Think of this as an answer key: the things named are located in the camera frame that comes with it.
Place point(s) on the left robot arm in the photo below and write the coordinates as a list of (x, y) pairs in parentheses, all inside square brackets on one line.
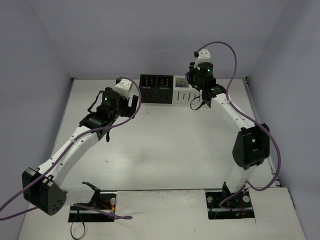
[(43, 186)]

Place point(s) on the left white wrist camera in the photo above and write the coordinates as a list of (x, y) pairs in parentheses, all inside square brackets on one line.
[(123, 87)]

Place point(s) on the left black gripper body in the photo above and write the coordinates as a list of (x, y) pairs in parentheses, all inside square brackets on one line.
[(128, 107)]

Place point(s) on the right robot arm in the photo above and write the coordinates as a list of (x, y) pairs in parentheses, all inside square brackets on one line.
[(252, 145)]

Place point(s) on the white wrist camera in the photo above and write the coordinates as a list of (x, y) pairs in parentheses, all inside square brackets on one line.
[(123, 87), (201, 56)]

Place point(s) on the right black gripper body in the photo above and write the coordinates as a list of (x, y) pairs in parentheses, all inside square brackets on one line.
[(191, 72)]

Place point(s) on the white slotted double container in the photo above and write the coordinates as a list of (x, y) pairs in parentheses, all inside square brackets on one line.
[(184, 96)]

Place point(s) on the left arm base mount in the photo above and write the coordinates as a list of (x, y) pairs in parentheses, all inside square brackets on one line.
[(104, 201)]

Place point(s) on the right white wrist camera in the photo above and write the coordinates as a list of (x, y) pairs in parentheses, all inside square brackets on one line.
[(201, 56)]

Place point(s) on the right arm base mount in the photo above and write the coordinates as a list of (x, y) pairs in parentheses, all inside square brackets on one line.
[(237, 207)]

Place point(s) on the black slotted double container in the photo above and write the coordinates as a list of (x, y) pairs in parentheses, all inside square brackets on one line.
[(156, 89)]

